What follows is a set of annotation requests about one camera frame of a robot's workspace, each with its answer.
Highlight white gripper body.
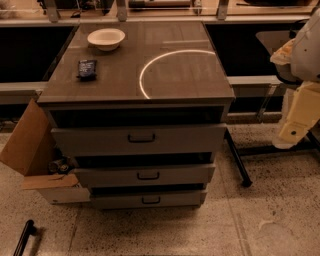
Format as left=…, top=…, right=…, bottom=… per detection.
left=272, top=81, right=320, bottom=149

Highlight grey drawer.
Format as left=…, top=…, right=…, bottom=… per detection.
left=51, top=124, right=226, bottom=157
left=75, top=163, right=215, bottom=188
left=90, top=190, right=207, bottom=209

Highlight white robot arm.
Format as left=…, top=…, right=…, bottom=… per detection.
left=270, top=9, right=320, bottom=149

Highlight grey top drawer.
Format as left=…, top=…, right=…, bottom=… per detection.
left=51, top=124, right=226, bottom=157

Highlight grey drawer cabinet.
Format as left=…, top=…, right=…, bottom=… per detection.
left=38, top=22, right=234, bottom=196

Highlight grey bottom drawer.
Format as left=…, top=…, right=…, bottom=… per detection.
left=90, top=190, right=207, bottom=209

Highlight black chair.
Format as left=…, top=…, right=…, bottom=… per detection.
left=270, top=39, right=319, bottom=148

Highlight white bowl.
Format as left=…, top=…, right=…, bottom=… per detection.
left=87, top=28, right=125, bottom=51

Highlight dark snack packet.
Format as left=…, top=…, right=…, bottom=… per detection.
left=78, top=60, right=97, bottom=81

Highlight cans in box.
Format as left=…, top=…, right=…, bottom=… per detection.
left=48, top=158, right=70, bottom=174

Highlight brown cardboard box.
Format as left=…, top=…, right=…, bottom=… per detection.
left=0, top=99, right=89, bottom=204

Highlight black bar on floor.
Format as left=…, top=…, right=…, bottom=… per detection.
left=13, top=219, right=37, bottom=256

